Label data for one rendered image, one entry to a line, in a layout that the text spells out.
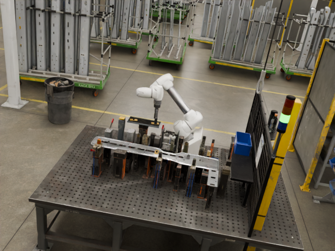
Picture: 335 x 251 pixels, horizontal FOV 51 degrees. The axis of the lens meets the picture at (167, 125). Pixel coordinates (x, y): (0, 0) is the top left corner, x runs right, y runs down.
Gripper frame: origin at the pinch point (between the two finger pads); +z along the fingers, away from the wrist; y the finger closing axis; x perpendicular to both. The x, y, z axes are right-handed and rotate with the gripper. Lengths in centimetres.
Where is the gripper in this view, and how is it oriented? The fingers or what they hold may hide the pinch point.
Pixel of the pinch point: (155, 120)
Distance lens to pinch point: 395.4
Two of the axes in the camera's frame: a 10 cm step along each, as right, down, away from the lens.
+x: 9.9, 0.8, 1.1
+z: -1.2, 8.9, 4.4
